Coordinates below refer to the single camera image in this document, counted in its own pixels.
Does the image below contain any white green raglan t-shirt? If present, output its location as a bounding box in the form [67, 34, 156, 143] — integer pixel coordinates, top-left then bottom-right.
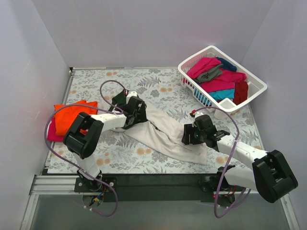
[113, 100, 207, 165]

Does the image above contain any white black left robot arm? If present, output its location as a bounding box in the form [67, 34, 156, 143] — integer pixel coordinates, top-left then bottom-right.
[63, 92, 147, 192]

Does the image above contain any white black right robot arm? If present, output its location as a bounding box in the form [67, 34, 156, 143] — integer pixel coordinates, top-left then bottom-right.
[182, 124, 298, 203]

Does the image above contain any floral patterned table mat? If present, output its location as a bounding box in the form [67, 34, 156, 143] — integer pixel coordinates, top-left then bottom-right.
[47, 68, 264, 174]

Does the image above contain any teal shirt in basket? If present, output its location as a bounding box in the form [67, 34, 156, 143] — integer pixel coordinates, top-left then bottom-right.
[209, 89, 235, 101]

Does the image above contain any magenta shirt in basket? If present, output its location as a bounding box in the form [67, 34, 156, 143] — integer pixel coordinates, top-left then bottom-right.
[201, 70, 247, 93]
[187, 57, 221, 79]

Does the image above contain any dark red shirt in basket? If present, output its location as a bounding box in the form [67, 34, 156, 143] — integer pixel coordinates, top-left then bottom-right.
[233, 81, 248, 105]

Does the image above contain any grey shirt in basket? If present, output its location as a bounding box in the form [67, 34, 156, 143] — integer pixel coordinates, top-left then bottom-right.
[194, 68, 223, 84]

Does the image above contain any folded orange t-shirt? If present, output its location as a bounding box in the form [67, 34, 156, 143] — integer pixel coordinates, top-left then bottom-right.
[52, 100, 98, 136]

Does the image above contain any navy blue shirt in basket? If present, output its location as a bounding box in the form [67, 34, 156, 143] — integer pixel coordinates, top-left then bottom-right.
[216, 57, 237, 72]

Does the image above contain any white plastic laundry basket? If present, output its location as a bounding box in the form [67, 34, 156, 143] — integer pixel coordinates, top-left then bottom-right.
[178, 46, 267, 114]

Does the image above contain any folded pink t-shirt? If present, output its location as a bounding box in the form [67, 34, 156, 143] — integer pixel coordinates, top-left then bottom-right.
[47, 118, 64, 142]

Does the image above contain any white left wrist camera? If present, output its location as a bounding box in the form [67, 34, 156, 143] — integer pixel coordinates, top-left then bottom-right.
[123, 90, 138, 100]

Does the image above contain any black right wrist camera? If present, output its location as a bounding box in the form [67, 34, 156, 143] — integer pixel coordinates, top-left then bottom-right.
[190, 110, 217, 134]

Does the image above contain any black metal base rail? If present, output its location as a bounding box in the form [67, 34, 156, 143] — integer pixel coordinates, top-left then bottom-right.
[74, 173, 246, 203]

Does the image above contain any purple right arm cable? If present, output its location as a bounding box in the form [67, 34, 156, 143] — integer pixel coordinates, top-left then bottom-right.
[191, 106, 252, 219]

